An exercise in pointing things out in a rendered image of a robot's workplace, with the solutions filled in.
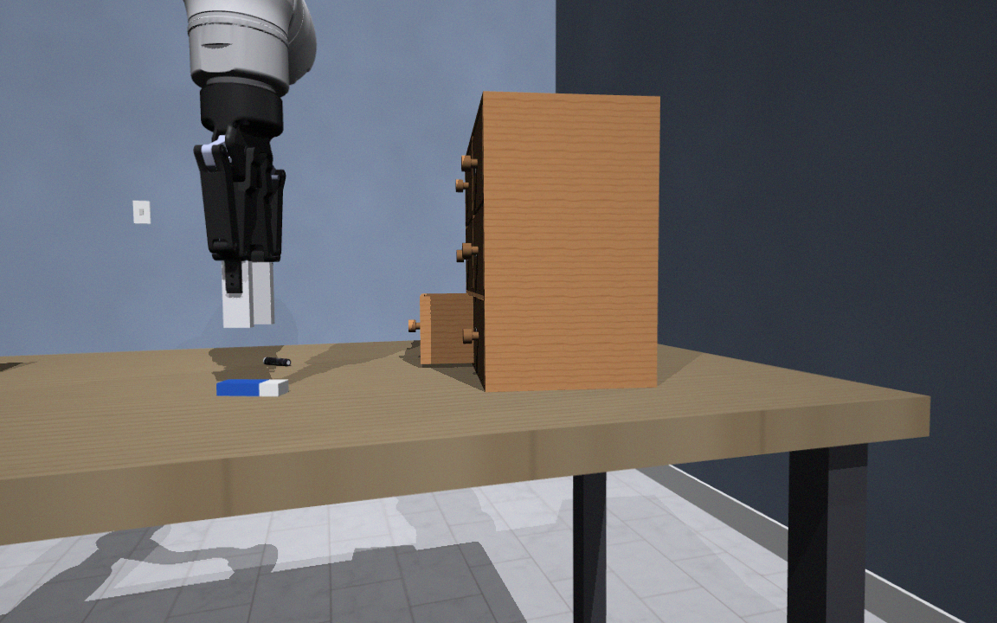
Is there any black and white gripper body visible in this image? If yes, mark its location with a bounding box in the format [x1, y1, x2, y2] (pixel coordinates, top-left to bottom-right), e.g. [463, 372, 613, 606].
[200, 82, 283, 182]

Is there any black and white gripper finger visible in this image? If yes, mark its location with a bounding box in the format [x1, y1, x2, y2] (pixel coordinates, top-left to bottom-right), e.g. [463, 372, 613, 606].
[194, 135, 260, 328]
[248, 153, 286, 324]

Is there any brown wooden chest of drawers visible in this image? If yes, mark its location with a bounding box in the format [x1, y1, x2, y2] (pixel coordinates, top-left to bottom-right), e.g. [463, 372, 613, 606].
[466, 91, 660, 392]

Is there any brown wooden drawer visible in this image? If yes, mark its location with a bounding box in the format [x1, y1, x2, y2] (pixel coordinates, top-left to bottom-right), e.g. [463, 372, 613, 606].
[463, 296, 485, 384]
[461, 105, 483, 208]
[456, 221, 473, 288]
[462, 204, 484, 290]
[456, 144, 473, 221]
[408, 293, 473, 364]

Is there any white and blue eraser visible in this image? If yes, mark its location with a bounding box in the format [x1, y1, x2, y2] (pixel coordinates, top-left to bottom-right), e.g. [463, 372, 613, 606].
[216, 379, 289, 396]

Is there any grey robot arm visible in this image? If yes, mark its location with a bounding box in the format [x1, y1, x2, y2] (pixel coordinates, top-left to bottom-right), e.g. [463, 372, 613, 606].
[183, 0, 317, 98]

